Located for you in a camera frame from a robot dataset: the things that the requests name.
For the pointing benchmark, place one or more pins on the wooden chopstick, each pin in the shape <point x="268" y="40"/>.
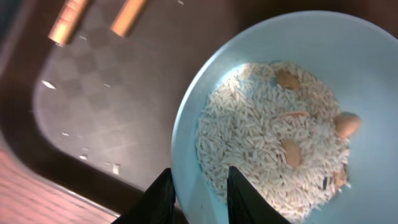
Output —
<point x="127" y="16"/>
<point x="67" y="20"/>

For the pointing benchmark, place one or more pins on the light blue bowl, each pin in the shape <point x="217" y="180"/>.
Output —
<point x="357" y="60"/>

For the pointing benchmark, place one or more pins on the dark brown serving tray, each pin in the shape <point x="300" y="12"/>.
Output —
<point x="95" y="116"/>

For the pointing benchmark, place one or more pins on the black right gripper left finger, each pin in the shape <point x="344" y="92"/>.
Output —
<point x="156" y="206"/>

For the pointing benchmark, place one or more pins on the right wooden chopstick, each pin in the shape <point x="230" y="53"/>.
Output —
<point x="127" y="16"/>

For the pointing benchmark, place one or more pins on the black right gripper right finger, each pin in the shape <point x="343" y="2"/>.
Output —
<point x="246" y="205"/>

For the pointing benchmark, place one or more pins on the left wooden chopstick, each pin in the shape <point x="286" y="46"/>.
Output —
<point x="67" y="20"/>

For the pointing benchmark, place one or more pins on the leftover rice with nuts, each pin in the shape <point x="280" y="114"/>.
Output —
<point x="283" y="129"/>

